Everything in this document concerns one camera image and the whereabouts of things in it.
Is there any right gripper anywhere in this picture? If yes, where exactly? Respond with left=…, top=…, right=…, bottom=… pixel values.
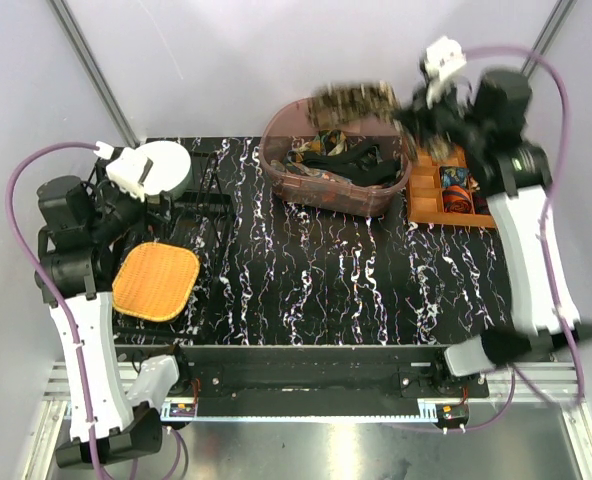
left=393, top=76, right=488, bottom=156

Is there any brown floral patterned tie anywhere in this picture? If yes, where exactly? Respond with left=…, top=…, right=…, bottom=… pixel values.
left=305, top=79, right=457, bottom=161

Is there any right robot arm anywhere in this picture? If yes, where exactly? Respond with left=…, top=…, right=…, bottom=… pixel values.
left=396, top=68, right=592, bottom=397

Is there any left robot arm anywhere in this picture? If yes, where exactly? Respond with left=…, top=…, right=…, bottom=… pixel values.
left=36, top=175, right=192, bottom=469

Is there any white round container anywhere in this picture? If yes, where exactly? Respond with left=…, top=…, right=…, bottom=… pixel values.
left=135, top=140, right=192, bottom=200

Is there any blue patterned rolled tie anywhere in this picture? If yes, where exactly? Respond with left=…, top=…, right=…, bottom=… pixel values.
left=439, top=166, right=469, bottom=190

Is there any orange woven bamboo tray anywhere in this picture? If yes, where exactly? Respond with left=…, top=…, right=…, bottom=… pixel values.
left=112, top=242, right=200, bottom=323

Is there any orange striped rolled tie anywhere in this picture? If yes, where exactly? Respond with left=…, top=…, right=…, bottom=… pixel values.
left=442, top=186, right=472, bottom=214

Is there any orange wooden divided tray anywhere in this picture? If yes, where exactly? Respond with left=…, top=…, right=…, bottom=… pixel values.
left=407, top=147, right=496, bottom=228

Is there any maroon striped rolled tie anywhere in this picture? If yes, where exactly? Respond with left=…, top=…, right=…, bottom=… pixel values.
left=472, top=192, right=491, bottom=216

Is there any black tie in tub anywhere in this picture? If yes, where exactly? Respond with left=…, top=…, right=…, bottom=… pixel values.
left=302, top=141, right=401, bottom=187

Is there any brown translucent plastic tub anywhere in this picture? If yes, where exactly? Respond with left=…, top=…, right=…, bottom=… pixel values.
left=259, top=99, right=418, bottom=217

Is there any colourful patterned tie in tub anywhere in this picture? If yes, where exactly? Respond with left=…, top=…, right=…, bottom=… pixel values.
left=270, top=130, right=369, bottom=185

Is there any black wire dish rack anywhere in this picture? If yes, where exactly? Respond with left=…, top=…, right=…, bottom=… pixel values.
left=115, top=149, right=234, bottom=258

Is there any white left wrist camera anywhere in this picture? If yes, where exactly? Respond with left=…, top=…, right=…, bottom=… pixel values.
left=94, top=141, right=154, bottom=202

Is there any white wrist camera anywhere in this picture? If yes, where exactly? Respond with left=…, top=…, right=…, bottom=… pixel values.
left=421, top=36, right=467, bottom=108
left=94, top=141, right=154, bottom=202

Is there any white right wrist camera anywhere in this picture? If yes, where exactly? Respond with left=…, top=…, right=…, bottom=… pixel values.
left=421, top=36, right=467, bottom=108

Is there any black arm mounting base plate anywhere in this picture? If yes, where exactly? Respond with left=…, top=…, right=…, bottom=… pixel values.
left=113, top=343, right=490, bottom=401

